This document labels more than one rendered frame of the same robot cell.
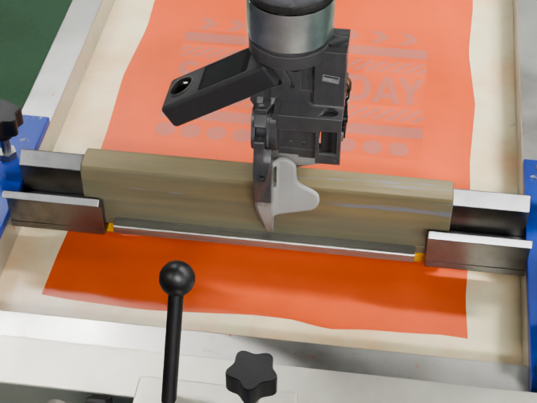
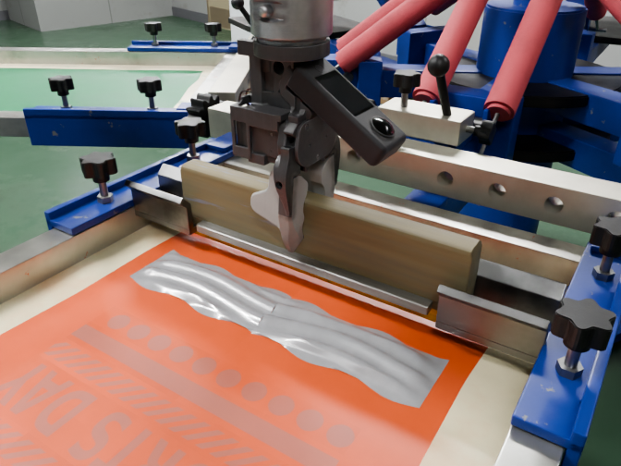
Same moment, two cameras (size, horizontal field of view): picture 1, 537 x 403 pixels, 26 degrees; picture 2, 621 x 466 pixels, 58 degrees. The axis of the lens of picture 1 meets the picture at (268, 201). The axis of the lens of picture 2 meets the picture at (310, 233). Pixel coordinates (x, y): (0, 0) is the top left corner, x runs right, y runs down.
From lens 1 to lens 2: 1.41 m
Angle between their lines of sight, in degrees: 103
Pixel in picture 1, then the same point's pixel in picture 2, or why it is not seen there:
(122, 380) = (468, 155)
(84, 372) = (492, 161)
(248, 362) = (407, 73)
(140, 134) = (377, 437)
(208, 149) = (304, 386)
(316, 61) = not seen: hidden behind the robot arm
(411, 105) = (42, 363)
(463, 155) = (75, 299)
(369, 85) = (46, 408)
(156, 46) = not seen: outside the picture
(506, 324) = not seen: hidden behind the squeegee
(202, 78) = (364, 110)
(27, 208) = (536, 301)
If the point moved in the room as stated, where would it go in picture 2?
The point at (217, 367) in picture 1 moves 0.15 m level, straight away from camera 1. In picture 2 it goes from (407, 149) to (378, 195)
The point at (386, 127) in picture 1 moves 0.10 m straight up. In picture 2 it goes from (100, 347) to (79, 260)
